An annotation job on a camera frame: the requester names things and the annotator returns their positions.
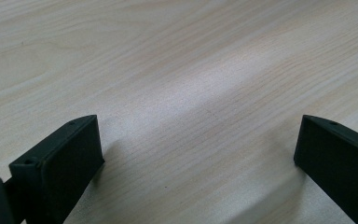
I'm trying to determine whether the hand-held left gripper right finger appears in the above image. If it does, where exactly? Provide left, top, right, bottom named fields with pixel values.
left=293, top=114, right=358, bottom=224

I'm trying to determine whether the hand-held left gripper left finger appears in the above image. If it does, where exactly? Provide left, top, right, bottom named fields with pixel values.
left=8, top=114, right=105, bottom=224

